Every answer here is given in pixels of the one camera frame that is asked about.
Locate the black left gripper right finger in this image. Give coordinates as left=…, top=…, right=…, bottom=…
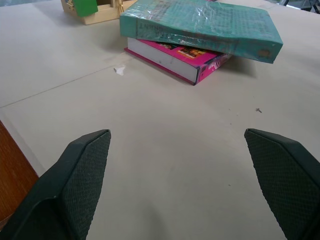
left=244, top=128, right=320, bottom=240

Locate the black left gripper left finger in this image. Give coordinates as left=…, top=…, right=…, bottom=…
left=0, top=129, right=112, bottom=240

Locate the pink hardcover book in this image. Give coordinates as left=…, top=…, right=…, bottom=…
left=123, top=37, right=232, bottom=86

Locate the teal plastic-wrapped book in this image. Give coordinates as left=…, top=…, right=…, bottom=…
left=119, top=0, right=284, bottom=65

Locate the wooden toy box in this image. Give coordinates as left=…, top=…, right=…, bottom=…
left=60, top=0, right=139, bottom=26

